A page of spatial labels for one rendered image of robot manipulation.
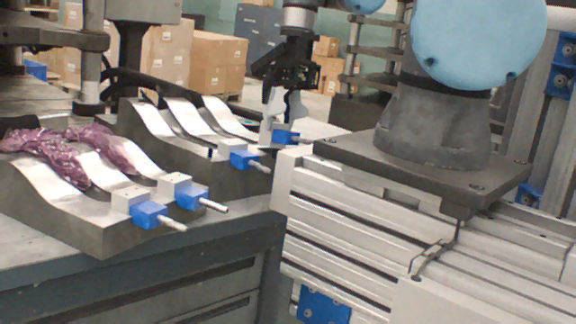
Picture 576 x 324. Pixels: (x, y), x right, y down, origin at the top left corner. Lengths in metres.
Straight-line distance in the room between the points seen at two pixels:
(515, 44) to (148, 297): 0.80
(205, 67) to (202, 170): 4.74
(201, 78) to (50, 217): 4.98
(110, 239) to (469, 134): 0.52
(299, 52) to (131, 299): 0.58
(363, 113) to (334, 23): 3.35
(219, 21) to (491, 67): 9.18
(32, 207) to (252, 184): 0.44
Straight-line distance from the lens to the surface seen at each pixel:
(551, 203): 0.82
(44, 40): 1.69
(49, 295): 0.94
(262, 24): 8.40
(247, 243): 1.15
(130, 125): 1.28
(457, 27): 0.50
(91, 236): 0.83
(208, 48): 5.74
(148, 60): 5.00
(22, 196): 0.94
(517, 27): 0.51
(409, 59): 0.68
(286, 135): 1.10
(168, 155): 1.15
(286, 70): 1.12
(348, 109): 5.24
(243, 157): 1.03
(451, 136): 0.66
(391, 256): 0.70
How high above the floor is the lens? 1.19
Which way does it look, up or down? 16 degrees down
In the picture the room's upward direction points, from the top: 9 degrees clockwise
